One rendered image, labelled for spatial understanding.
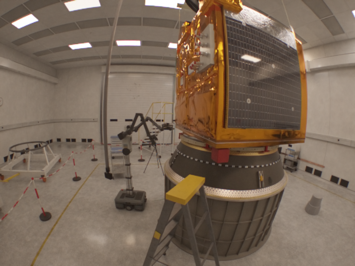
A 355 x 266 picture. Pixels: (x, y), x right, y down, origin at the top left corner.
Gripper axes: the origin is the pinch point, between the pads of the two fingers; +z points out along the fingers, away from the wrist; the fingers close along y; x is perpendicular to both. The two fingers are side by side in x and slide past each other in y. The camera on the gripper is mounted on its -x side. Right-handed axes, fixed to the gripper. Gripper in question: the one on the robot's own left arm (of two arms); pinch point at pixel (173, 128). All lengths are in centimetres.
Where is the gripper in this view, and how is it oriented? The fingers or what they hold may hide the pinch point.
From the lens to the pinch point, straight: 284.4
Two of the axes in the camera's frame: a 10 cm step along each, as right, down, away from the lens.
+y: -2.1, -1.4, 9.7
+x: -0.3, 9.9, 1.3
